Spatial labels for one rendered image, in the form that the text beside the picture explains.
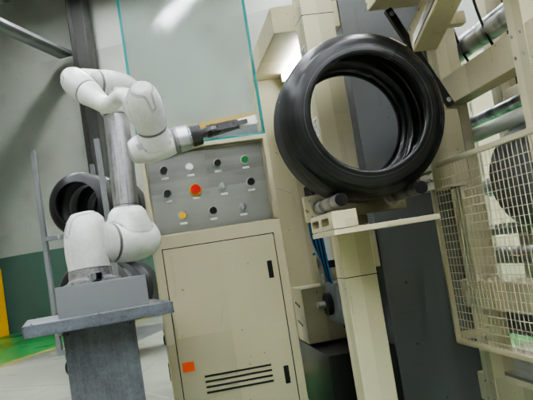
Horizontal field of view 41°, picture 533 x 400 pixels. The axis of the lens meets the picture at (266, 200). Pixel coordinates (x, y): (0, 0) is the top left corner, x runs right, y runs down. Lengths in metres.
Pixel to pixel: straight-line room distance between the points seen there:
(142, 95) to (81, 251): 0.68
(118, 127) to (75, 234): 0.48
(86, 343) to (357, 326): 1.00
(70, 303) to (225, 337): 0.74
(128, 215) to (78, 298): 0.40
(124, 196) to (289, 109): 0.80
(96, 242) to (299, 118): 0.88
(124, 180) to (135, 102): 0.60
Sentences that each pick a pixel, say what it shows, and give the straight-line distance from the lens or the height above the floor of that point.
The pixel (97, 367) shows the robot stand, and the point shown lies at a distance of 2.64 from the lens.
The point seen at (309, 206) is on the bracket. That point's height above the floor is 0.91.
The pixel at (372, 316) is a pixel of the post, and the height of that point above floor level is 0.46.
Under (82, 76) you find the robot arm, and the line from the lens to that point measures 2.83.
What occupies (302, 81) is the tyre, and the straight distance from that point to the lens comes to 2.43.
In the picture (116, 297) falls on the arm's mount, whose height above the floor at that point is 0.69.
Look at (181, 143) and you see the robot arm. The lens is 2.42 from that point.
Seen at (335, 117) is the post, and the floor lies 1.24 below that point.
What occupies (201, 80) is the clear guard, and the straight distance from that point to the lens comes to 3.16.
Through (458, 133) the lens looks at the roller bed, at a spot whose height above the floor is 1.10.
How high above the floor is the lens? 0.77
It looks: 4 degrees up
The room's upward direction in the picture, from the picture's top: 9 degrees counter-clockwise
